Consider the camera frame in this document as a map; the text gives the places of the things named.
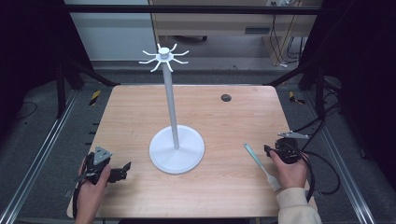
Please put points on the black curtain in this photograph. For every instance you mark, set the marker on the black curtain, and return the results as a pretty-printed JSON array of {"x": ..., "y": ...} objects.
[
  {"x": 28, "y": 46},
  {"x": 361, "y": 71}
]

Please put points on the dark round table grommet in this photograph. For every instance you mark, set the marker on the dark round table grommet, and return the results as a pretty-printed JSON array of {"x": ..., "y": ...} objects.
[{"x": 226, "y": 97}]

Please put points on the white cabinet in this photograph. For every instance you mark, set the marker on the white cabinet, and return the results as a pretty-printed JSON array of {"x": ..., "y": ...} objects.
[{"x": 112, "y": 34}]

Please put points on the black metal stand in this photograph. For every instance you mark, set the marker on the black metal stand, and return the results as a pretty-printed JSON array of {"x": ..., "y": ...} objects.
[
  {"x": 61, "y": 90},
  {"x": 320, "y": 93}
]

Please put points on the aluminium floor rail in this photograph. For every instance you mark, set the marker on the aluminium floor rail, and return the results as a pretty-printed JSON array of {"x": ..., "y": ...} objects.
[
  {"x": 339, "y": 158},
  {"x": 40, "y": 152}
]

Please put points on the person's left hand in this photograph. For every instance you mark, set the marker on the person's left hand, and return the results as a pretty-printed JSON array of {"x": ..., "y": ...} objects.
[{"x": 90, "y": 193}]

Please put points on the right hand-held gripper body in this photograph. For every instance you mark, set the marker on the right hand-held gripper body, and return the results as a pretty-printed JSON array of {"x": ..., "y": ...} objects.
[{"x": 288, "y": 151}]

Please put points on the white hook stand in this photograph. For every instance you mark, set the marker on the white hook stand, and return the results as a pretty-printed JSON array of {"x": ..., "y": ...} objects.
[{"x": 170, "y": 93}]

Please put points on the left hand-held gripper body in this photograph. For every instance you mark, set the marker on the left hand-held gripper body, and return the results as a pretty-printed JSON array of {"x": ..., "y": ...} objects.
[{"x": 101, "y": 155}]

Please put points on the wooden desk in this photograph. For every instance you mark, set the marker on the wooden desk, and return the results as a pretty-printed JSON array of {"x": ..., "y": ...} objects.
[{"x": 218, "y": 23}]

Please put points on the person's right hand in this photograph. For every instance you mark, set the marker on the person's right hand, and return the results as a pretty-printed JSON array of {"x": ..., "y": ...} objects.
[{"x": 292, "y": 175}]

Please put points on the black horizontal frame bar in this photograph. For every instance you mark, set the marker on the black horizontal frame bar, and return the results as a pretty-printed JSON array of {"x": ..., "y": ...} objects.
[{"x": 186, "y": 9}]

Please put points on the yellow black floor tape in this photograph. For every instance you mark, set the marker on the yellow black floor tape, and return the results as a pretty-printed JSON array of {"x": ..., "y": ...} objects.
[
  {"x": 295, "y": 98},
  {"x": 95, "y": 97}
]

